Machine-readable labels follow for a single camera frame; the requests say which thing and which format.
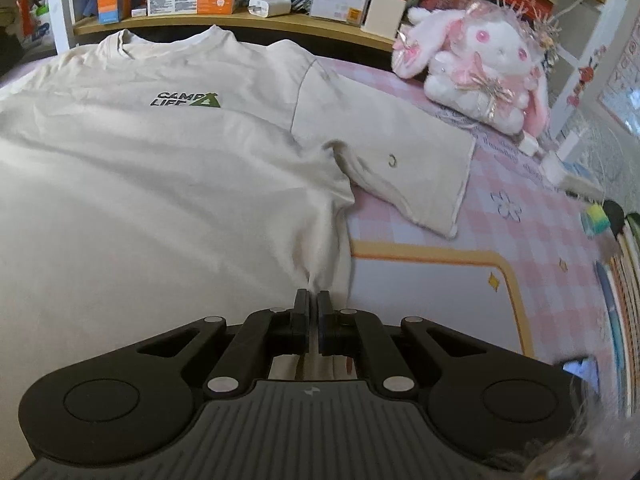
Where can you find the colourful cube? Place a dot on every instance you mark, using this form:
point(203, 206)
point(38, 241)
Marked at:
point(595, 220)

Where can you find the small beige box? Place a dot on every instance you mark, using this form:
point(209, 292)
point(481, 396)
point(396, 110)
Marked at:
point(384, 15)

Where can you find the pink checked table mat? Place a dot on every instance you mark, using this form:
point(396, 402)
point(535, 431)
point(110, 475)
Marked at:
point(525, 240)

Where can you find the wooden bookshelf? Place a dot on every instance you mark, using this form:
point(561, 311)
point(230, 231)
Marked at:
point(225, 25)

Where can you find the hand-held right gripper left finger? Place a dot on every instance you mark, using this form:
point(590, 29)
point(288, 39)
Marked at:
point(302, 320)

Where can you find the white shelf frame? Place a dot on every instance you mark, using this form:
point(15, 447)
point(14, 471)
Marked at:
point(60, 10)

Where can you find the white plug adapter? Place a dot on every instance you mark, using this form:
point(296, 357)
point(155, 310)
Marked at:
point(571, 144)

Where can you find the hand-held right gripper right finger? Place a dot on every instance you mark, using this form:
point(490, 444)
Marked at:
point(326, 320)

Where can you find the small white plug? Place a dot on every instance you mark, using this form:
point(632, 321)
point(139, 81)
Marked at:
point(530, 145)

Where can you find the flat orange white box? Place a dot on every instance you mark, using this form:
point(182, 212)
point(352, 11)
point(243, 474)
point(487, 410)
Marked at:
point(192, 1)

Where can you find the stack of colourful books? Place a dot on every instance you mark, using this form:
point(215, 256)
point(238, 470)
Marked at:
point(625, 300)

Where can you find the tiny white box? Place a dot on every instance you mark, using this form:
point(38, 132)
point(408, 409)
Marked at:
point(139, 12)

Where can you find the pink white bunny plush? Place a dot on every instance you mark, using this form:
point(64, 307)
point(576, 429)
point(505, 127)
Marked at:
point(475, 55)

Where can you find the wall poster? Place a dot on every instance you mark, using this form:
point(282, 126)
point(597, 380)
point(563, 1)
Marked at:
point(622, 90)

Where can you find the white printed desk mat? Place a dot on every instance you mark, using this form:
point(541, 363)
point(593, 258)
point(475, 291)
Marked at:
point(425, 310)

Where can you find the red figure sticker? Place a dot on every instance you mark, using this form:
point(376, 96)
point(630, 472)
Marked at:
point(585, 75)

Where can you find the cream t-shirt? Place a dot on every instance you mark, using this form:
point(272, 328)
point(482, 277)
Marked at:
point(150, 185)

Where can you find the white charger block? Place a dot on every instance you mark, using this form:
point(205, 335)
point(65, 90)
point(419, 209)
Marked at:
point(270, 6)

